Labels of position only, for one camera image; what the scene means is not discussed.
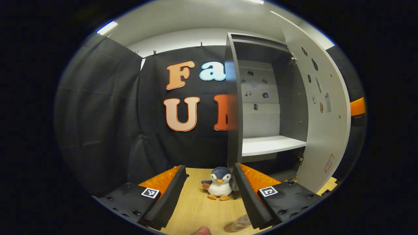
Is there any white cabinet shelf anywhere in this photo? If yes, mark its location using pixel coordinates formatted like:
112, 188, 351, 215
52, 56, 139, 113
242, 135, 307, 157

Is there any clear plastic bottle red label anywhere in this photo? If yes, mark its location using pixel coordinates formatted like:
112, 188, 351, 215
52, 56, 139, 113
229, 214, 252, 232

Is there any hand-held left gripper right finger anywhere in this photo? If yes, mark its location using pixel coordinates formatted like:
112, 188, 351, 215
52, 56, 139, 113
233, 163, 322, 230

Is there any white cabinet door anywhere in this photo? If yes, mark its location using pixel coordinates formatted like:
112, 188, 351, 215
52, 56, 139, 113
270, 11, 351, 193

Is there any black backdrop cloth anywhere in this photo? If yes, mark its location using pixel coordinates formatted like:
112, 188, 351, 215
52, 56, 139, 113
54, 34, 366, 196

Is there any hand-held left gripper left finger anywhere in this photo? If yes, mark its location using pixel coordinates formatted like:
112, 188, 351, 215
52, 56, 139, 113
93, 165, 188, 230

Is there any penguin plush toy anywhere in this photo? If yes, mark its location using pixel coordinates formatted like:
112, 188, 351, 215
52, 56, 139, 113
201, 166, 233, 201

